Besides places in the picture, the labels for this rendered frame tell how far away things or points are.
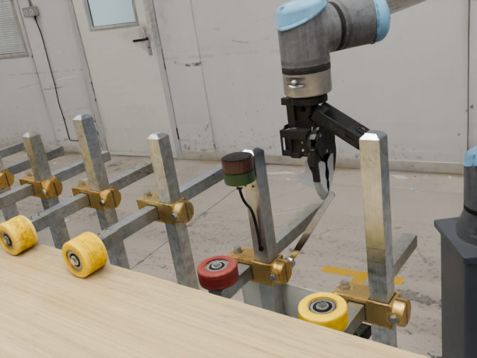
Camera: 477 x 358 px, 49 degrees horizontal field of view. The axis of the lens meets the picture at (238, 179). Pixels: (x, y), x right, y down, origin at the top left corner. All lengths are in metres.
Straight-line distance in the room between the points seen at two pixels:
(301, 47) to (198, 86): 3.50
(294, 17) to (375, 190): 0.32
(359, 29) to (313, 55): 0.11
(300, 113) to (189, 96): 3.52
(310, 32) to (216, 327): 0.52
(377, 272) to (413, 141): 2.88
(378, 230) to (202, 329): 0.34
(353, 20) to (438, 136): 2.82
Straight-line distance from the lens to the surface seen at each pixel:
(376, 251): 0.96
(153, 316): 0.95
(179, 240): 1.24
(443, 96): 3.69
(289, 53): 0.96
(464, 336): 1.82
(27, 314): 1.08
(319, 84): 0.97
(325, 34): 0.97
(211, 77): 4.34
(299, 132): 1.00
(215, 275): 1.02
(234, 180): 0.97
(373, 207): 0.92
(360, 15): 1.01
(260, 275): 1.12
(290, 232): 1.24
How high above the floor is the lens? 1.42
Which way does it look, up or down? 20 degrees down
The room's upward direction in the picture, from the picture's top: 9 degrees counter-clockwise
